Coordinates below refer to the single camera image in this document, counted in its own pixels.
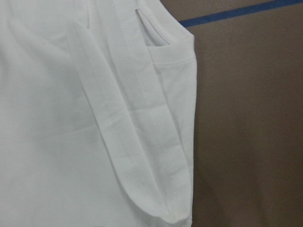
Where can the white printed t-shirt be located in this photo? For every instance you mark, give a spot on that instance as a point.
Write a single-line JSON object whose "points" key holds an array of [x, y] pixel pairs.
{"points": [[97, 108]]}

